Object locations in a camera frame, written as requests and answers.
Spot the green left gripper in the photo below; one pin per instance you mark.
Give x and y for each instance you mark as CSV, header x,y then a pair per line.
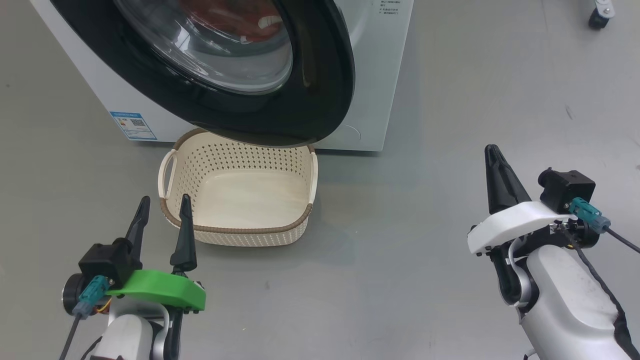
x,y
165,290

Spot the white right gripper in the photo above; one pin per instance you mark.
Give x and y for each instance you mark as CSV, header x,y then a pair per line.
x,y
510,222

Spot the round black glass washer door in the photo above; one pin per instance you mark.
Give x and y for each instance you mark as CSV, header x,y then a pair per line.
x,y
210,107

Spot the red shorts white stripes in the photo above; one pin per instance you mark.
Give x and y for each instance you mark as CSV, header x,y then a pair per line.
x,y
225,20

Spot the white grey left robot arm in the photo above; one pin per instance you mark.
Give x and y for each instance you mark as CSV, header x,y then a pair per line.
x,y
127,335

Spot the cream perforated laundry basket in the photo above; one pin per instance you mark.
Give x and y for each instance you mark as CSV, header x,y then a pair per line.
x,y
250,200

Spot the white front-load washing machine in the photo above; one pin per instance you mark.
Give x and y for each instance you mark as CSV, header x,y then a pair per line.
x,y
380,75

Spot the blue energy label sticker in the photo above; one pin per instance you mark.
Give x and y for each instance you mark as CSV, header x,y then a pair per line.
x,y
133,126

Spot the round filter cover flap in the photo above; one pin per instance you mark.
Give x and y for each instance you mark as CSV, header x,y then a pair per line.
x,y
352,132

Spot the white partition panel on casters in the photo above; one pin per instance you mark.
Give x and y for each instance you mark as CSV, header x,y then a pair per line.
x,y
600,12

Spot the small printed text label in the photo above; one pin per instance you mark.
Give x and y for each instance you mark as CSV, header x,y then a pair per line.
x,y
389,6

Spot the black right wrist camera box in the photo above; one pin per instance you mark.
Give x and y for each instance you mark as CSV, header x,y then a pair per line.
x,y
567,190

